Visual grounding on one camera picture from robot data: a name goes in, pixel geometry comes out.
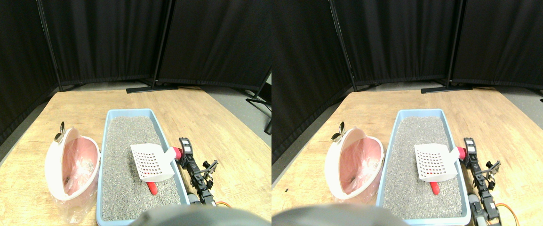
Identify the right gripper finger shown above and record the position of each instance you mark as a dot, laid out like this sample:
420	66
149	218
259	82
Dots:
185	147
469	147

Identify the red lump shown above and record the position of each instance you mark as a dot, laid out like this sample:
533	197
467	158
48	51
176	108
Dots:
152	188
435	188

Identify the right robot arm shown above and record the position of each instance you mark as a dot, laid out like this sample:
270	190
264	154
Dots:
490	207
203	186

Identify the blue litter tray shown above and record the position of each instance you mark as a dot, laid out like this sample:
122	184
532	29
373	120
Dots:
403	165
121	165

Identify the black curtain stand pole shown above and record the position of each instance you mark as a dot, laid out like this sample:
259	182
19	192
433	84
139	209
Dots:
49	44
455	42
162	42
342	44

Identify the white bin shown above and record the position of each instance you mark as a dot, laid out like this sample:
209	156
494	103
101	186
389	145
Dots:
52	165
332	165

